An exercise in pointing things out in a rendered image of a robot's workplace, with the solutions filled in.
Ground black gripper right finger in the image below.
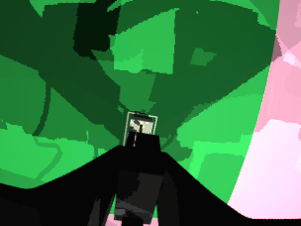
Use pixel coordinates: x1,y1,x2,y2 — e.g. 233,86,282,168
157,153,301,226

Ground green circuit board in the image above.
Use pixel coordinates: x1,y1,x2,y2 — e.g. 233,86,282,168
0,0,280,204

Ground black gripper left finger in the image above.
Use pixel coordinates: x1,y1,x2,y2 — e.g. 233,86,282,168
0,146,124,226

